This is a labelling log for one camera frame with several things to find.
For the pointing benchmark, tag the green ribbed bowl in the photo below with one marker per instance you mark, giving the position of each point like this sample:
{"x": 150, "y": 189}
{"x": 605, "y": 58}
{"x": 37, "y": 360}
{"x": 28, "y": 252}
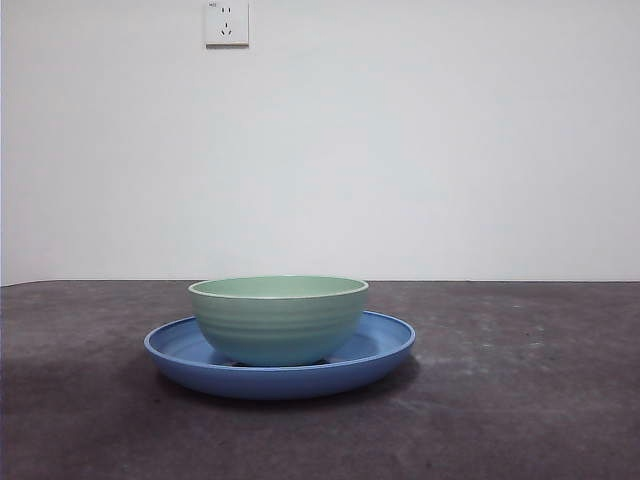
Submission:
{"x": 280, "y": 325}

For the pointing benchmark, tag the blue round plate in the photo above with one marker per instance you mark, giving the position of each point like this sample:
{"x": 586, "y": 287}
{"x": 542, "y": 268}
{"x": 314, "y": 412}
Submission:
{"x": 280, "y": 382}

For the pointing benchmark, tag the white wall socket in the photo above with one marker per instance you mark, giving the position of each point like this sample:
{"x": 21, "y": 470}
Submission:
{"x": 226, "y": 25}

